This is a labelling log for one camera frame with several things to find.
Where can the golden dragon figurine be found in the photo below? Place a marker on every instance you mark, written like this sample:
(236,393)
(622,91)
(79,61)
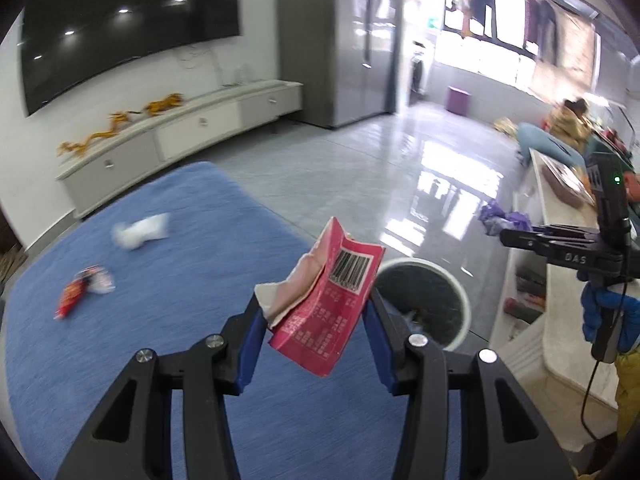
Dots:
(112,127)

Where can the purple stool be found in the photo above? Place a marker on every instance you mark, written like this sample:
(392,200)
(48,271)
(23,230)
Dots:
(459,100)

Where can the red object under table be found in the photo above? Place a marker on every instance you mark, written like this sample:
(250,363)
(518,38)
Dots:
(522,306)

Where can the grey washing machine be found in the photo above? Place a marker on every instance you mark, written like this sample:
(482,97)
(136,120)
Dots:
(420,72)

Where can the grey white television cabinet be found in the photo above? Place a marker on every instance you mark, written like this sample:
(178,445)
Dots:
(190,130)

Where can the black wall television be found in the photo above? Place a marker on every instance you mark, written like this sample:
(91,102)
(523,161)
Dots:
(125,25)

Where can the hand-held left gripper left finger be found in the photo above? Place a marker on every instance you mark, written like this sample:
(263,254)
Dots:
(250,345)

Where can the yellow cloth bundle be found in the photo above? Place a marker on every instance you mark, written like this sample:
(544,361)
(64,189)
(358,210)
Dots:
(567,127)

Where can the blue towel blanket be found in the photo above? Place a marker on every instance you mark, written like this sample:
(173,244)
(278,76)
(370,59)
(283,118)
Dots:
(175,285)

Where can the person's right forearm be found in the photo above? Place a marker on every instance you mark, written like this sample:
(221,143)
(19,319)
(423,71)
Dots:
(629,390)

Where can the person's right hand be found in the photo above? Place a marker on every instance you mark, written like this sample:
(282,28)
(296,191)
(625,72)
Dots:
(630,320)

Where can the white round trash bin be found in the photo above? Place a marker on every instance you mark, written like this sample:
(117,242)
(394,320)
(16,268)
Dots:
(430,295)

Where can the pink red packet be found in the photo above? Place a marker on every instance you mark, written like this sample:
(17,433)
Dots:
(320,320)

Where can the balcony window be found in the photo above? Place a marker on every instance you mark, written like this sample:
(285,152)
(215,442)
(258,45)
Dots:
(505,25)

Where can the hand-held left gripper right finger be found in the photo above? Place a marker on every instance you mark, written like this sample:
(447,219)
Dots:
(377,345)

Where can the red snack wrapper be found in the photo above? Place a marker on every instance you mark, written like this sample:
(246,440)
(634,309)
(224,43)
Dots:
(75,295)

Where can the white coffee table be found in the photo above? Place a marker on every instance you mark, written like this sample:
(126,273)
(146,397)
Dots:
(565,310)

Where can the row of hanging clothes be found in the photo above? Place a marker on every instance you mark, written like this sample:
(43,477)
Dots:
(487,5)

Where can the golden tiger figurine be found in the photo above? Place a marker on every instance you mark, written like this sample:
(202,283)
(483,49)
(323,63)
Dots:
(162,105)

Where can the purple plastic wrapper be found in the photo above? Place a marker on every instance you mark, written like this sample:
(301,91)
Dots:
(500,215)

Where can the teal sofa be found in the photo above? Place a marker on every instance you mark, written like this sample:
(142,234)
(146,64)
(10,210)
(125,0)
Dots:
(540,137)

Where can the yellow cloth on floor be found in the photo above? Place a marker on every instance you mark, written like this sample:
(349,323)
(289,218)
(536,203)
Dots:
(505,126)

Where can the grey double door fridge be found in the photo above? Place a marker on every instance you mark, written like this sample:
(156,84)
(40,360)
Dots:
(340,45)

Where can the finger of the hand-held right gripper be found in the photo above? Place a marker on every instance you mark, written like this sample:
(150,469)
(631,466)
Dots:
(545,234)
(560,250)

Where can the clear plastic food container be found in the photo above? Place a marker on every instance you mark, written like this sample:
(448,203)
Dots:
(565,182)

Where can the white crumpled wrapper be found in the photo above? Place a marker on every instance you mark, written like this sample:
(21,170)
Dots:
(142,230)

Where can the green wall sticker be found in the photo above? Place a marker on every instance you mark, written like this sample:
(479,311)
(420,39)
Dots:
(431,22)

